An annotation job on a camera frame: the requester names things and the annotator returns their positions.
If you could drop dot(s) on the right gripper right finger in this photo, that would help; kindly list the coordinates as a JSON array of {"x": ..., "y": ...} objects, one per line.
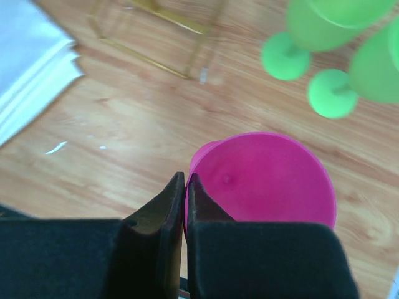
[{"x": 231, "y": 259}]

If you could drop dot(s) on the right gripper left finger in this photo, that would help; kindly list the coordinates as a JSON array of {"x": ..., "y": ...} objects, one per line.
[{"x": 135, "y": 257}]

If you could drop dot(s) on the magenta wine glass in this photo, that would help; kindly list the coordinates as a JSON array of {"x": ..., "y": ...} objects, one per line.
[{"x": 265, "y": 176}]

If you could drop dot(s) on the green wine glass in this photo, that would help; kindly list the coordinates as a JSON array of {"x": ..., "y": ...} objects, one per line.
[
  {"x": 317, "y": 26},
  {"x": 372, "y": 75}
]

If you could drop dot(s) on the folded white cloth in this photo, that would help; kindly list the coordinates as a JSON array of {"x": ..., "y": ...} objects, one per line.
[{"x": 38, "y": 62}]

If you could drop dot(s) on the gold wire glass rack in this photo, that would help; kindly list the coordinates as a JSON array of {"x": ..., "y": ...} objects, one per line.
[{"x": 180, "y": 37}]

